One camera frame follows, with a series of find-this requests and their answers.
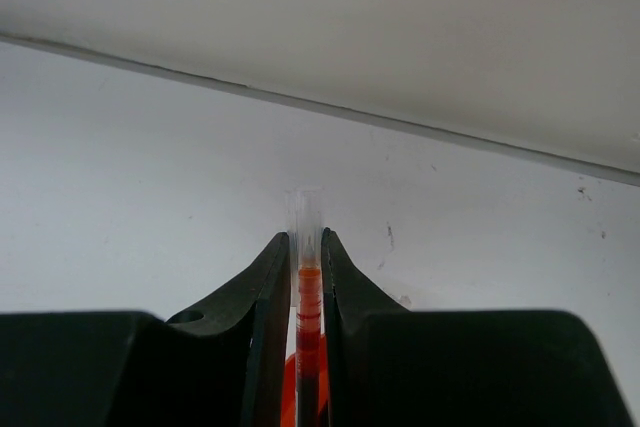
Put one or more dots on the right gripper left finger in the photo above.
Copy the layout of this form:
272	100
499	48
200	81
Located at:
218	362

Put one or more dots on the orange round organizer container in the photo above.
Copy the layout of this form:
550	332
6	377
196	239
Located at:
287	418

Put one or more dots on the orange red pen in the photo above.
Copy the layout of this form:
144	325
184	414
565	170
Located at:
305	228

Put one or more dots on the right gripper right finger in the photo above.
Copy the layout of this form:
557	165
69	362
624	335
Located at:
390	366

